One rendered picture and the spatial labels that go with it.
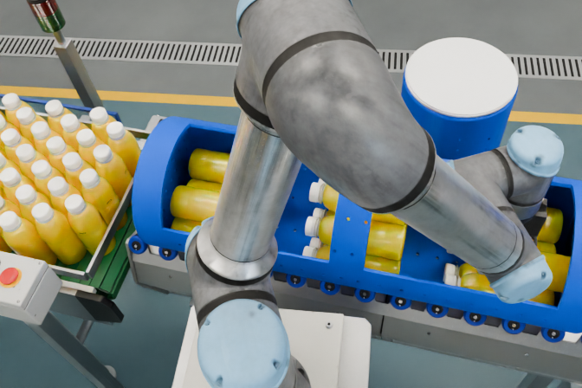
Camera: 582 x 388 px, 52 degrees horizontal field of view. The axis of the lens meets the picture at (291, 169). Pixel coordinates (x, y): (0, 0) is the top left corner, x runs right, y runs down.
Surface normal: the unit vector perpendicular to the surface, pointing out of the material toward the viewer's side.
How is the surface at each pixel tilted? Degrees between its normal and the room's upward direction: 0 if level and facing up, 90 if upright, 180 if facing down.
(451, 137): 89
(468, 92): 0
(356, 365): 0
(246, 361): 5
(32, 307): 90
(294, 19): 15
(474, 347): 71
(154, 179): 31
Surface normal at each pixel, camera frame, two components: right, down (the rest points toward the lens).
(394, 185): 0.26, 0.57
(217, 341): -0.06, -0.52
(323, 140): -0.34, 0.47
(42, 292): 0.96, 0.17
